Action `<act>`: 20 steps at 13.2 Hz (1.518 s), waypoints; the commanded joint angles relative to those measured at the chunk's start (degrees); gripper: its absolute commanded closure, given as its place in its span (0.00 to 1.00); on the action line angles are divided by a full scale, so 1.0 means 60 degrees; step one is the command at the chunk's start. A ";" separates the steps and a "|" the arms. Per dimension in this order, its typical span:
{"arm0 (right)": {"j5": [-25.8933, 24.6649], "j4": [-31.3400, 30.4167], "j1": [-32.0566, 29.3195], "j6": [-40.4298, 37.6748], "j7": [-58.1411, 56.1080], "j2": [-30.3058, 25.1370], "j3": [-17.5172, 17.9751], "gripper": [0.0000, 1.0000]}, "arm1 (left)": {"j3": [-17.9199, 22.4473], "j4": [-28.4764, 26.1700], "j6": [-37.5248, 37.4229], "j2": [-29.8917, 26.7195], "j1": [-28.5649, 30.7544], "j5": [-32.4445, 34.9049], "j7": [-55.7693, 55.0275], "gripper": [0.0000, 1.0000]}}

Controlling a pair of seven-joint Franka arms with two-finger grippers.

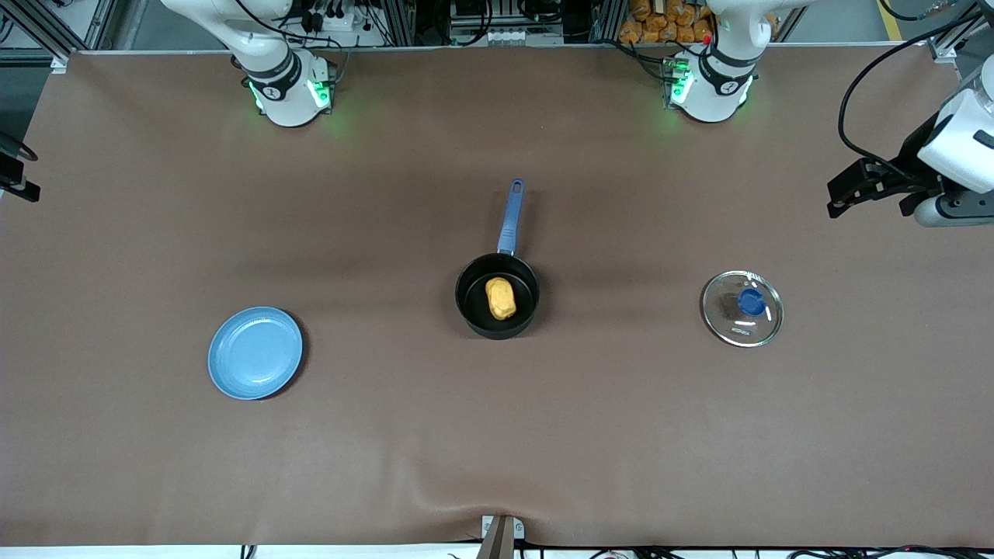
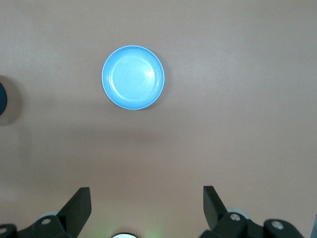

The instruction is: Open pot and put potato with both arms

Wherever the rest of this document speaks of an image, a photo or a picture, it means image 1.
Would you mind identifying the white power strip with plugs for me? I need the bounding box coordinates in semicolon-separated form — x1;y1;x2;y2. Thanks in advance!
304;6;352;33

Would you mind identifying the glass lid with blue knob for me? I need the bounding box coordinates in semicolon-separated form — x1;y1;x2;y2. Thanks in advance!
700;269;785;348

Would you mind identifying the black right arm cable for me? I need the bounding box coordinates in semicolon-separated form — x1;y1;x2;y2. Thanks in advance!
0;130;38;161

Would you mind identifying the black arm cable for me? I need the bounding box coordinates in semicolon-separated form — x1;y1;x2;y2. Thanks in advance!
0;130;38;161
837;0;981;183

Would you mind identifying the yellow potato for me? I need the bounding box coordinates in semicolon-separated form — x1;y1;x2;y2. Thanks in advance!
485;276;518;321

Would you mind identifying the metal table edge bracket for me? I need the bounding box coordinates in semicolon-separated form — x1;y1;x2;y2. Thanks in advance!
481;515;526;559

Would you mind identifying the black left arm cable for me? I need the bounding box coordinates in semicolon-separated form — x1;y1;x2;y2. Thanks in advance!
837;0;981;183

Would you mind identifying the blue round plate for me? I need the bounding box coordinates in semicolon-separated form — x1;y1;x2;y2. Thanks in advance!
207;306;304;401

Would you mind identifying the orange snack bag pile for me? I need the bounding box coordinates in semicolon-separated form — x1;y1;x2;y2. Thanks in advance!
619;0;717;44

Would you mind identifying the white socket strip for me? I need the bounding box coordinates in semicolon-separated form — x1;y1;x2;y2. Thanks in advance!
450;27;523;47

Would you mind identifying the black pot with blue handle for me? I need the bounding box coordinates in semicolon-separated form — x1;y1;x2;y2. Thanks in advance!
454;179;541;340

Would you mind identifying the aluminium frame profile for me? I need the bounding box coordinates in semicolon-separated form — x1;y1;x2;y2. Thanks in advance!
928;23;981;64
596;0;624;44
0;0;148;55
382;0;418;47

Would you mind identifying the brown table mat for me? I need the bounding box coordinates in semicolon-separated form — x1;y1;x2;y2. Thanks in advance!
0;45;994;548

